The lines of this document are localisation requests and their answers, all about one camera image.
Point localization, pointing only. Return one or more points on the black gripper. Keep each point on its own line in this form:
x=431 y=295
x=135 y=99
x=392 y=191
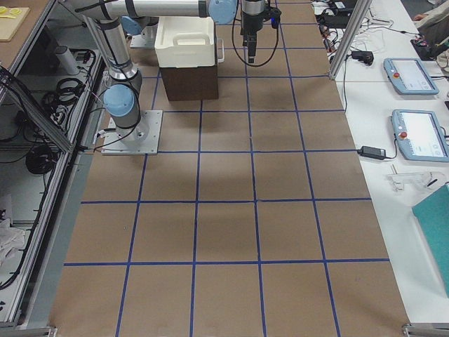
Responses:
x=250 y=22

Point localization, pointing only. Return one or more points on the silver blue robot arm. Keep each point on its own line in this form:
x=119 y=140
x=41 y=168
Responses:
x=103 y=19

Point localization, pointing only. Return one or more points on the dark brown drawer cabinet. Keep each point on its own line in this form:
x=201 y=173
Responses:
x=190 y=83

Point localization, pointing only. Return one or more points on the white plastic tray box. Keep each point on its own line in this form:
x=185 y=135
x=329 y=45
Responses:
x=185 y=42

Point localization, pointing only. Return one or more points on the upper blue teach pendant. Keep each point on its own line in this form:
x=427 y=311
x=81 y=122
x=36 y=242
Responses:
x=409 y=76

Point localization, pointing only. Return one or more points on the blue teach pendant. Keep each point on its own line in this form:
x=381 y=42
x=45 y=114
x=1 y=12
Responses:
x=409 y=76
x=419 y=135

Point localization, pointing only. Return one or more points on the black power brick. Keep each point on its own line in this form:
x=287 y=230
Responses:
x=372 y=152

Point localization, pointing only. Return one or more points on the lower blue teach pendant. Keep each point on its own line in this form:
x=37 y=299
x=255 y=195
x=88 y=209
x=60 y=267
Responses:
x=419 y=135

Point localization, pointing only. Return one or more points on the teal folder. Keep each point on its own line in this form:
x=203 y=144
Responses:
x=432 y=214

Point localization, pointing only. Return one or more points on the aluminium frame post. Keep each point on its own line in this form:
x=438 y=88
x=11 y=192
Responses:
x=355 y=21

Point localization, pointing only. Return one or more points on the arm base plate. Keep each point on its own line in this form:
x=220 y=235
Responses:
x=143 y=140

